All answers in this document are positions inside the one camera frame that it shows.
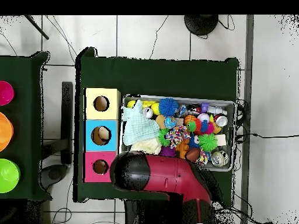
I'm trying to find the small orange basketball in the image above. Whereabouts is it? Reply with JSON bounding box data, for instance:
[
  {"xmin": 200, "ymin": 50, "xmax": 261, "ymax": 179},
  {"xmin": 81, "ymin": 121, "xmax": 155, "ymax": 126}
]
[{"xmin": 183, "ymin": 114, "xmax": 197, "ymax": 124}]

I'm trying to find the thin black rod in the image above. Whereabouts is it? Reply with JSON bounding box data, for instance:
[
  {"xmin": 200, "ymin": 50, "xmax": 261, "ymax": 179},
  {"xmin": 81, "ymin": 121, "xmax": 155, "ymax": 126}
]
[{"xmin": 24, "ymin": 15, "xmax": 50, "ymax": 40}]

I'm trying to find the silver mesh bin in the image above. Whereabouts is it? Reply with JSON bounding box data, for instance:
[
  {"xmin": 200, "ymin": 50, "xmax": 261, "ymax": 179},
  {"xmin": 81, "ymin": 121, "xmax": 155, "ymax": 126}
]
[{"xmin": 118, "ymin": 93, "xmax": 237, "ymax": 172}]

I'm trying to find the small brown football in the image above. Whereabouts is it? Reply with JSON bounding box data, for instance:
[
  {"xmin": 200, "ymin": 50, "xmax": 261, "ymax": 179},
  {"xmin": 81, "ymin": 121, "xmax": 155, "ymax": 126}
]
[{"xmin": 186, "ymin": 148, "xmax": 201, "ymax": 163}]

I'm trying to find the rainbow spiky caterpillar toy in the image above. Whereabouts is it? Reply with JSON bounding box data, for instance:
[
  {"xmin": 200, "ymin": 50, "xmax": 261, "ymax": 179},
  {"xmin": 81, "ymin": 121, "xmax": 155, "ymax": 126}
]
[{"xmin": 186, "ymin": 118, "xmax": 215, "ymax": 136}]

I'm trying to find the cream knitted cloth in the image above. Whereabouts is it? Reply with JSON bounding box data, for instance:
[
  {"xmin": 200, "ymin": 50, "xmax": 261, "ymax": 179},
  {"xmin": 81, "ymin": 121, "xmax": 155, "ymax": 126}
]
[{"xmin": 130, "ymin": 137, "xmax": 162, "ymax": 155}]

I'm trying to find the pink bowl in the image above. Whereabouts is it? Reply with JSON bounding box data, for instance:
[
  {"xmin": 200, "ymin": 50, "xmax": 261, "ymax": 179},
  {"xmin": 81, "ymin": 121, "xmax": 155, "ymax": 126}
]
[{"xmin": 0, "ymin": 80, "xmax": 15, "ymax": 106}]

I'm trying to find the black power cable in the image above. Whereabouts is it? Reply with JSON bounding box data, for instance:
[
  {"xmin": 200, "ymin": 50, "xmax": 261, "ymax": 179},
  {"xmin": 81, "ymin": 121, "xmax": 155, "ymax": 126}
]
[{"xmin": 235, "ymin": 132, "xmax": 299, "ymax": 141}]

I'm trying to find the orange bowl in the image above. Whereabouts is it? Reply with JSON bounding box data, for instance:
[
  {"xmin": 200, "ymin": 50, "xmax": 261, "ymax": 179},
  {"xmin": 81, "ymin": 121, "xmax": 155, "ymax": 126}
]
[{"xmin": 0, "ymin": 111, "xmax": 14, "ymax": 152}]

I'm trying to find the dark green table cloth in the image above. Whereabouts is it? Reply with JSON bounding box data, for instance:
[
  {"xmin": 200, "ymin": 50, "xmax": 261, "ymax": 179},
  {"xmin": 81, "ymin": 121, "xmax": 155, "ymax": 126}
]
[
  {"xmin": 0, "ymin": 51, "xmax": 53, "ymax": 202},
  {"xmin": 73, "ymin": 46, "xmax": 240, "ymax": 203}
]

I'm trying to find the grey black stand foot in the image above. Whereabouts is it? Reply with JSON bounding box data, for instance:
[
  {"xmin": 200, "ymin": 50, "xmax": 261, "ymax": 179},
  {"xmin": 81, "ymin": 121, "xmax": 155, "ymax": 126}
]
[{"xmin": 38, "ymin": 163, "xmax": 69, "ymax": 190}]

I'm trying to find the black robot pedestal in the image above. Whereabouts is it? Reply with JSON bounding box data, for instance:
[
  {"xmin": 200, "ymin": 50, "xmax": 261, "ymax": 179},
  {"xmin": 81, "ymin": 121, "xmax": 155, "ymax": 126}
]
[{"xmin": 123, "ymin": 198, "xmax": 185, "ymax": 224}]

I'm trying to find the mint knitted cloth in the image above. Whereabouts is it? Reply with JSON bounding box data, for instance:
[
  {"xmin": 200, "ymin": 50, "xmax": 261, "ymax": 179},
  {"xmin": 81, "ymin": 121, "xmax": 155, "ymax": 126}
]
[{"xmin": 121, "ymin": 99, "xmax": 161, "ymax": 146}]

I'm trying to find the blue spiky ball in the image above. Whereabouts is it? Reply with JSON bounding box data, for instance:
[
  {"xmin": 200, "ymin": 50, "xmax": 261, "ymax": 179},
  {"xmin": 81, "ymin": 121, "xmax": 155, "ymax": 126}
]
[{"xmin": 158, "ymin": 97, "xmax": 179, "ymax": 117}]

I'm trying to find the green spiky ball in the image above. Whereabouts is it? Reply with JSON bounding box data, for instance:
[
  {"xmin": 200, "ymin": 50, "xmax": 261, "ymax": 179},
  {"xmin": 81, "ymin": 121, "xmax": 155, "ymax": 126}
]
[{"xmin": 198, "ymin": 133, "xmax": 218, "ymax": 153}]

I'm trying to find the green bowl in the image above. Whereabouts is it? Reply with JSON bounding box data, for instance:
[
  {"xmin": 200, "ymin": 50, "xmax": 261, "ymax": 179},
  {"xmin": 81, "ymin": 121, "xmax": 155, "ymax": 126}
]
[{"xmin": 0, "ymin": 158, "xmax": 21, "ymax": 194}]

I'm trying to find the black upright panel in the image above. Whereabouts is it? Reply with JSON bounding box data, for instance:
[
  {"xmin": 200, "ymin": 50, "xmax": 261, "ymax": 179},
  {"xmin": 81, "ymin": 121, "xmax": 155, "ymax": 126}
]
[{"xmin": 61, "ymin": 81, "xmax": 74, "ymax": 164}]

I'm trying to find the wooden box with three holes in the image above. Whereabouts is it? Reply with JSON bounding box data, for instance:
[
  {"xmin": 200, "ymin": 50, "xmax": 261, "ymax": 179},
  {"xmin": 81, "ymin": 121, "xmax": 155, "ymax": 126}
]
[{"xmin": 83, "ymin": 87, "xmax": 121, "ymax": 183}]

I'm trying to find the black round stand base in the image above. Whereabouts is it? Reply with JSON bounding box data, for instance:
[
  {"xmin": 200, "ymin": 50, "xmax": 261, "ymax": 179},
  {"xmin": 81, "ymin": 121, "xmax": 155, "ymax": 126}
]
[{"xmin": 183, "ymin": 15, "xmax": 219, "ymax": 36}]

